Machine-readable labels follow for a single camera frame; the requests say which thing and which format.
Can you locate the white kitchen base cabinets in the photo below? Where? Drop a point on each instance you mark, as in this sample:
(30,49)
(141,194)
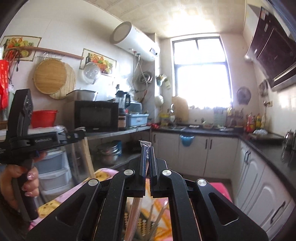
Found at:
(262,175)

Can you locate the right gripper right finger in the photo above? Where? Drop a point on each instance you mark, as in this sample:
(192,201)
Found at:
(157,183)

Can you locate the person's left hand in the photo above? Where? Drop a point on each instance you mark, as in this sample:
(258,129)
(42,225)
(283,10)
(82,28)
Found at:
(30,188)

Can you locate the round wooden cutting board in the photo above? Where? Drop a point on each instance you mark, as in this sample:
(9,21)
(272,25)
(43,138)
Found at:
(54,78)

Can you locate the white cylindrical water heater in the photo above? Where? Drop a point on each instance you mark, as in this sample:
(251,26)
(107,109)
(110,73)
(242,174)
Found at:
(131,39)

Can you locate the red plastic basin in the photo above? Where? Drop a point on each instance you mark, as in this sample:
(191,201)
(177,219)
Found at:
(43,118)

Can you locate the black microwave oven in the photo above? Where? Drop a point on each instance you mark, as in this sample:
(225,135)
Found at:
(94,116)

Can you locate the black blender jug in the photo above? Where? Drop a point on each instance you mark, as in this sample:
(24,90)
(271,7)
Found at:
(123,100)

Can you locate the pale blue drawer unit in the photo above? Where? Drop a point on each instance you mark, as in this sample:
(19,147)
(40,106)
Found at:
(54,170)

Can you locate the metal kettle on counter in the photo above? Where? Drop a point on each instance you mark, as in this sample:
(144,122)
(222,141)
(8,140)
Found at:
(289,140)

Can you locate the black plastic utensil basket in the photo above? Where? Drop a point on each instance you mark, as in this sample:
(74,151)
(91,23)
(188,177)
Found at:
(142,222)

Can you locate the small wall fan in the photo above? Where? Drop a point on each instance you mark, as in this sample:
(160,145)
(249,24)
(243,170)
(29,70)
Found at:
(243,95)

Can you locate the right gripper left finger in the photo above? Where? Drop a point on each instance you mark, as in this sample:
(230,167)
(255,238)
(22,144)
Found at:
(136,181)

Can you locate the metal shelf rack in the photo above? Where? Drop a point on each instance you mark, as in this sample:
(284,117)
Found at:
(83,158)

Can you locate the blue dish drainer box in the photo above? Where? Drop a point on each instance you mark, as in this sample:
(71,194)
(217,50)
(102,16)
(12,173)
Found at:
(135,120)

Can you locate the red snack bag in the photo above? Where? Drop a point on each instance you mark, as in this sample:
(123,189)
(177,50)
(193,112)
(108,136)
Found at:
(4,84)

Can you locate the blue hanging trash bin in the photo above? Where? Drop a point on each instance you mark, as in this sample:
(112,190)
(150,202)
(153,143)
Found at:
(186,140)

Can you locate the pink cartoon bear blanket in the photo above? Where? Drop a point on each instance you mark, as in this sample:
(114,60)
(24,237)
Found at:
(148,217)

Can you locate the chopsticks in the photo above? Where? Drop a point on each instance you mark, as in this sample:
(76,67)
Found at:
(137,201)

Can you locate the stainless steel stacked pots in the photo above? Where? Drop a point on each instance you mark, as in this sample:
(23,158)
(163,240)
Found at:
(108,153)

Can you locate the fruit picture wall tile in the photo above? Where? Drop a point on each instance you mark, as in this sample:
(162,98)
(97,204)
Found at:
(105,64)

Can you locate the black range hood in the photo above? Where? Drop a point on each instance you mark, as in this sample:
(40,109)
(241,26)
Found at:
(273,50)

